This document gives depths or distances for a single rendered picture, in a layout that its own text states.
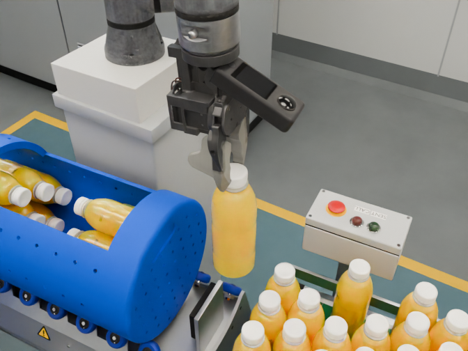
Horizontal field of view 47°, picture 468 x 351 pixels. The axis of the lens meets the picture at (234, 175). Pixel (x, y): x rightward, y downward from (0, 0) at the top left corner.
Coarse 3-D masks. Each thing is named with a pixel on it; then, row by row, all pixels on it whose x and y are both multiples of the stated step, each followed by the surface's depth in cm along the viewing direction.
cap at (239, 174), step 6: (234, 168) 76; (240, 168) 76; (246, 168) 76; (234, 174) 75; (240, 174) 75; (246, 174) 75; (234, 180) 75; (240, 180) 75; (246, 180) 76; (228, 186) 76; (234, 186) 75; (240, 186) 76
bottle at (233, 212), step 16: (224, 192) 77; (240, 192) 77; (224, 208) 77; (240, 208) 77; (256, 208) 80; (224, 224) 78; (240, 224) 78; (224, 240) 81; (240, 240) 80; (224, 256) 83; (240, 256) 83; (224, 272) 85; (240, 272) 85
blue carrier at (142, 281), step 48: (0, 144) 108; (96, 192) 121; (144, 192) 112; (0, 240) 97; (48, 240) 93; (144, 240) 89; (192, 240) 105; (48, 288) 96; (96, 288) 90; (144, 288) 92; (144, 336) 98
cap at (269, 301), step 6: (264, 294) 96; (270, 294) 96; (276, 294) 96; (264, 300) 95; (270, 300) 95; (276, 300) 95; (264, 306) 94; (270, 306) 94; (276, 306) 94; (270, 312) 95
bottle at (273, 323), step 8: (256, 304) 98; (280, 304) 97; (256, 312) 97; (264, 312) 96; (280, 312) 97; (256, 320) 97; (264, 320) 96; (272, 320) 96; (280, 320) 96; (264, 328) 96; (272, 328) 96; (280, 328) 97; (272, 336) 97; (272, 344) 99
